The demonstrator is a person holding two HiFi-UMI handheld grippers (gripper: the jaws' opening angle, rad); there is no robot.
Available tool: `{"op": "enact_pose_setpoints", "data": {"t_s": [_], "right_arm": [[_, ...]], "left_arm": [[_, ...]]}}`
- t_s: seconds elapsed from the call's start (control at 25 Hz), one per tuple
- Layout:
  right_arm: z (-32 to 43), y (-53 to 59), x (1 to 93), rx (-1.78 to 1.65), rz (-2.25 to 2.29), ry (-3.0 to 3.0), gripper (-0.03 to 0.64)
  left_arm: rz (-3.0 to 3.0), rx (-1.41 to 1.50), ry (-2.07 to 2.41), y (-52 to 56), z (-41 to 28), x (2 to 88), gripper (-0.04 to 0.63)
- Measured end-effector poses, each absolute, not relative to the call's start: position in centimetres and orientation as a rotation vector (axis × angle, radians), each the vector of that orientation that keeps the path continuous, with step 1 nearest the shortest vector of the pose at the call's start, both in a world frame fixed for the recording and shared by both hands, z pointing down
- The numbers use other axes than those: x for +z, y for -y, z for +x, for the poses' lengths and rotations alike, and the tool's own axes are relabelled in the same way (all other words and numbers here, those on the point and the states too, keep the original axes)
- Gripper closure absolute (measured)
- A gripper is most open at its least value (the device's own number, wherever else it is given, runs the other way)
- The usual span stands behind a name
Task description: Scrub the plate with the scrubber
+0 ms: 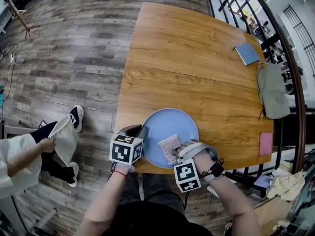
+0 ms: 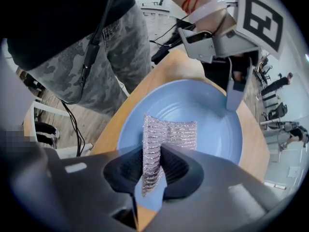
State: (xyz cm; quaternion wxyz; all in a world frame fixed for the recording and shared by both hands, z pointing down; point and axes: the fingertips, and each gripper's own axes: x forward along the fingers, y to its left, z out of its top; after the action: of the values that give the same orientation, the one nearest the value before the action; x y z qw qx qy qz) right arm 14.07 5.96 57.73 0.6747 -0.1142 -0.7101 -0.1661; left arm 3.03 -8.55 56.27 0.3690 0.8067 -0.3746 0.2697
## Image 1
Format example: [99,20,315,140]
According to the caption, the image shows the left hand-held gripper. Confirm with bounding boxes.
[109,124,148,166]

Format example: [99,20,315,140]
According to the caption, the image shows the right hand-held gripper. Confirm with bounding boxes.
[172,140,219,194]

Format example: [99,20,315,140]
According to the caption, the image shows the pink silver mesh scrubber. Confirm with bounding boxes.
[157,133,182,166]

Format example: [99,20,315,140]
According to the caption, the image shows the light blue plate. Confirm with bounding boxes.
[142,108,200,169]

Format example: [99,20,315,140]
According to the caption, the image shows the person's left forearm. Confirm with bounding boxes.
[75,162,135,236]

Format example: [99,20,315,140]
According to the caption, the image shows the person's right forearm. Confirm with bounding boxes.
[200,166,262,236]

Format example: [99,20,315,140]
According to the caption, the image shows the person's right hand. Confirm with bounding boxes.
[193,153,214,176]

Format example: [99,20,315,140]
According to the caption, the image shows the black wrist watch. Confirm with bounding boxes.
[203,160,225,183]

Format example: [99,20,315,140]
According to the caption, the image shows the person's grey trousers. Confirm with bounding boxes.
[118,172,187,215]

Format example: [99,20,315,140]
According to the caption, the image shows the pink notepad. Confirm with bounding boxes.
[258,132,274,157]

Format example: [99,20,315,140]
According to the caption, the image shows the pale lilac cloth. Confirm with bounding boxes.
[252,175,272,189]

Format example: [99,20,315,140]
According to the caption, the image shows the person's black shirt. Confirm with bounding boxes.
[102,200,214,236]

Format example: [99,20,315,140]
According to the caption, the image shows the grey-green fabric pouch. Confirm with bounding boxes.
[255,62,291,120]

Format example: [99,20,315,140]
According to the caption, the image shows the cream crumpled cloth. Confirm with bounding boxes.
[266,166,306,202]

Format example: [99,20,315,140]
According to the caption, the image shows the blue notebook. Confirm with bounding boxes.
[233,42,261,67]

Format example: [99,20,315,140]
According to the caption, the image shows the black metal railing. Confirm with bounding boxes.
[209,0,315,199]

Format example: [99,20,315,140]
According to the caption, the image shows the white metal rack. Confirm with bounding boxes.
[0,193,59,236]

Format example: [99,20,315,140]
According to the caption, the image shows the red-brown wooden stand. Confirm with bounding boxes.
[1,0,41,43]

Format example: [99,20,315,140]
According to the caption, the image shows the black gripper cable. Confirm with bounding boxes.
[199,157,224,179]

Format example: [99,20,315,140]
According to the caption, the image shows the red string bracelet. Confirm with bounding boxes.
[112,170,129,179]

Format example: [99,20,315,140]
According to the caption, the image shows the cream drawstring cloth bag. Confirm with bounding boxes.
[48,114,80,167]

